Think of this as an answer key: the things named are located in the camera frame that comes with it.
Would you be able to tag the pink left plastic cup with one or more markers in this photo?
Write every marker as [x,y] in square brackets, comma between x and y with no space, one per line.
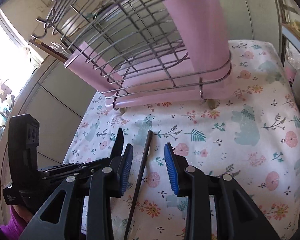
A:
[94,70]

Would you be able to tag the floral bear print cloth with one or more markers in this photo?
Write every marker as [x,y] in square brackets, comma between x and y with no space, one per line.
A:
[254,135]

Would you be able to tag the pink right plastic cup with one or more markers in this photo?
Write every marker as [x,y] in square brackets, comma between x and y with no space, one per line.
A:
[202,28]

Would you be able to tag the pink plastic cup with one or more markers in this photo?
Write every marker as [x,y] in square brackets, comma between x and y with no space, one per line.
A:
[202,28]
[94,70]

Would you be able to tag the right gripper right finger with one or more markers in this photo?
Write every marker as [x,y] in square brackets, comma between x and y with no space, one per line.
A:
[222,198]

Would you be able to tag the brown chopstick gold band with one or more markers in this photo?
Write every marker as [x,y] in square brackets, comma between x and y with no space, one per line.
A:
[41,45]

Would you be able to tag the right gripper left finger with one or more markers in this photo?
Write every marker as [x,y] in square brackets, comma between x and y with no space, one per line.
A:
[79,208]

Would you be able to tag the metal shelf rack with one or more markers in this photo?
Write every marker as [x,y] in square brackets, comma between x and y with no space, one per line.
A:
[289,15]

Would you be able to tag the black plastic spoon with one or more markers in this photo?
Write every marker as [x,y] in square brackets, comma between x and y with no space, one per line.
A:
[118,145]

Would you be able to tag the pink plastic drip tray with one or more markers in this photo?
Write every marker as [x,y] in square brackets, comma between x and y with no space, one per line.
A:
[144,79]

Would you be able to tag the metal wire utensil rack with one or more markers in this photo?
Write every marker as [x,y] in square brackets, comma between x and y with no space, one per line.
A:
[115,29]

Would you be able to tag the person's left hand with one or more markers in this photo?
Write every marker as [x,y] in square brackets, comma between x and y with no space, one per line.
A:
[23,212]

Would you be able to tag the thin black chopstick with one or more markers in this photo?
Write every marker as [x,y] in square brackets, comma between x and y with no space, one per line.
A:
[138,182]

